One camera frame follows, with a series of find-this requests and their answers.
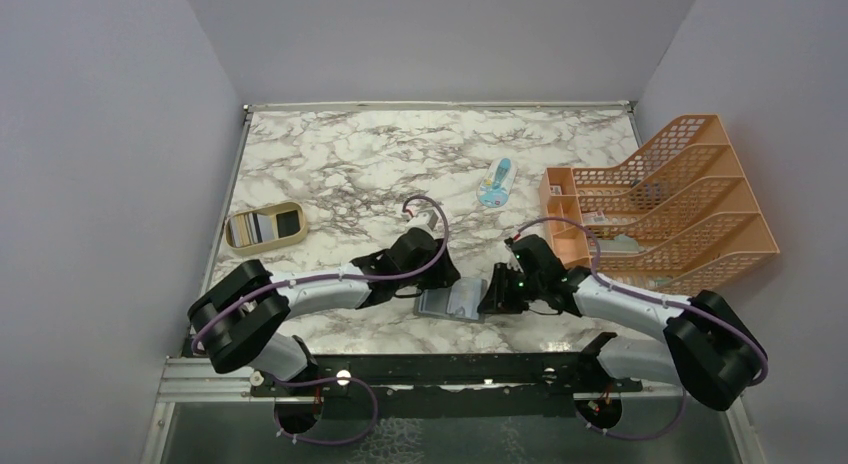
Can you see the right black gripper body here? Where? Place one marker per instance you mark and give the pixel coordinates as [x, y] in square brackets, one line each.
[534, 284]

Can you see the taupe leather card holder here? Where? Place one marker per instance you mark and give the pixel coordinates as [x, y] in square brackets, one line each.
[432, 304]

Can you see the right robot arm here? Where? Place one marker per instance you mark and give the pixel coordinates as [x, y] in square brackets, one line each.
[697, 343]

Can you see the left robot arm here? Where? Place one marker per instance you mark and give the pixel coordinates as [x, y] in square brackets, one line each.
[237, 320]

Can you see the black card in tray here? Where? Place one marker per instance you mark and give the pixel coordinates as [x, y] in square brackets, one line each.
[287, 223]

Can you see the beige card tray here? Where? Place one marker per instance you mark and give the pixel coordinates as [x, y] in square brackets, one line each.
[273, 210]

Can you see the stack of cards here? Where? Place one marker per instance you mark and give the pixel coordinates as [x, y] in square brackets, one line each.
[251, 228]

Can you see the red white small box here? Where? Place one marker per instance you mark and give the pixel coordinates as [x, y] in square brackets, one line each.
[594, 218]

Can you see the orange plastic file organizer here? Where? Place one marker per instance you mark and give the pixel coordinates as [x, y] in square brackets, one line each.
[682, 216]

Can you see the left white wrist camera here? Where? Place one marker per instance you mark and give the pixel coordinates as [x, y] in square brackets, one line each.
[425, 220]

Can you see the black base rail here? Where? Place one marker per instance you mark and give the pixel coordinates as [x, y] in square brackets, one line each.
[447, 385]

